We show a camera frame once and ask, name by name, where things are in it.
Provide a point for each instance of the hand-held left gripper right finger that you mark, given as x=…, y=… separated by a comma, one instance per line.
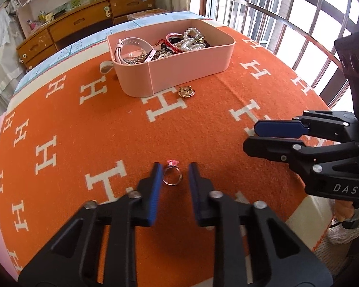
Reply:
x=196, y=197

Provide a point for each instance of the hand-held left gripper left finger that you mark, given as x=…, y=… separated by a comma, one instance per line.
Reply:
x=154, y=197

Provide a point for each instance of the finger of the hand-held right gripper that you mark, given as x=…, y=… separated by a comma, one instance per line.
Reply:
x=269, y=148
x=275, y=128

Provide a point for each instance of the pink jewelry box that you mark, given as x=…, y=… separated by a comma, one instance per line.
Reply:
x=182, y=65

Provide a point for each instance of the person's right hand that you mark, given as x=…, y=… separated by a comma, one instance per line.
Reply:
x=344, y=210

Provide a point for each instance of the round gold pendant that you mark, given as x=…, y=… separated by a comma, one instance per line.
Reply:
x=185, y=91

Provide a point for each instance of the white woven object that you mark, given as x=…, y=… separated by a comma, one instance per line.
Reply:
x=344, y=233

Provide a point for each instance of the window with metal grille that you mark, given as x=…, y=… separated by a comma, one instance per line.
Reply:
x=257, y=6

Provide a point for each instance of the light blue patterned sheet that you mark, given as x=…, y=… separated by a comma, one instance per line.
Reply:
x=77, y=46

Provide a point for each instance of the flat patterned box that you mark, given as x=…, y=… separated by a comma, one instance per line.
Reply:
x=149, y=13

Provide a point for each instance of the wooden desk with drawers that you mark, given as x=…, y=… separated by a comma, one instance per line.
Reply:
x=77, y=21

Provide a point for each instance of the white lace cover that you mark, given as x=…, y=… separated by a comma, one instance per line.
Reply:
x=0, y=36

